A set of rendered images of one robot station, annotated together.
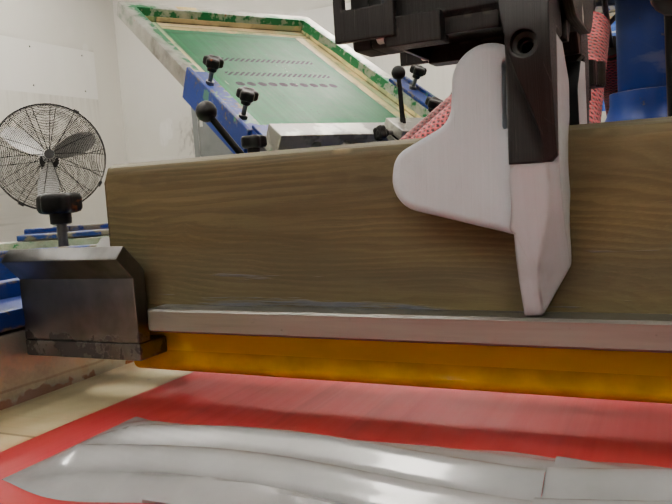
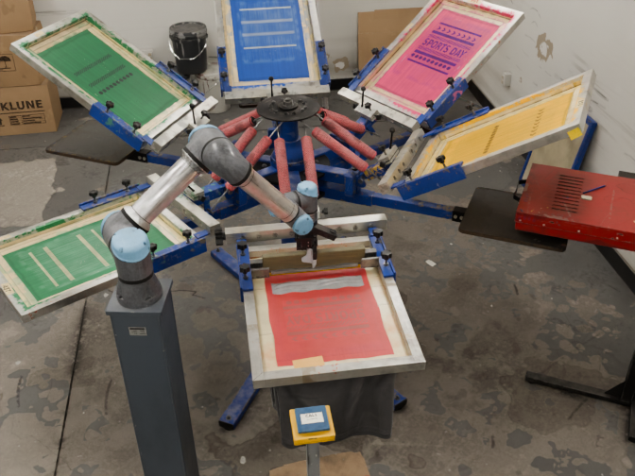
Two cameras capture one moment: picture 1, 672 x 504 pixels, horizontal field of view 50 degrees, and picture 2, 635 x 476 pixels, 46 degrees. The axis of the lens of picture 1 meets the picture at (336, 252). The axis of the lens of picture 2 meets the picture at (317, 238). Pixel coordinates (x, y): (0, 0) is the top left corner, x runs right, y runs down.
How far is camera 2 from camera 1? 2.75 m
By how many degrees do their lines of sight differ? 42
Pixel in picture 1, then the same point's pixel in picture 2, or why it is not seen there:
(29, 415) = (258, 286)
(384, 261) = (298, 263)
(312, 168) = (290, 257)
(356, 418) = (294, 278)
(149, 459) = (284, 288)
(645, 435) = (320, 274)
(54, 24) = not seen: outside the picture
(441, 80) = not seen: outside the picture
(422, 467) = (308, 283)
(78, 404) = (260, 282)
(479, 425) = (306, 276)
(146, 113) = not seen: outside the picture
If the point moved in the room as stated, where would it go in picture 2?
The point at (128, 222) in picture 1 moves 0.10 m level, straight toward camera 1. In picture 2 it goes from (266, 263) to (284, 272)
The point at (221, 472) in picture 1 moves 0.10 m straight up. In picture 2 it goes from (292, 288) to (291, 267)
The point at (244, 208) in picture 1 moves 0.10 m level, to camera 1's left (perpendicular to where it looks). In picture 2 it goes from (282, 261) to (260, 269)
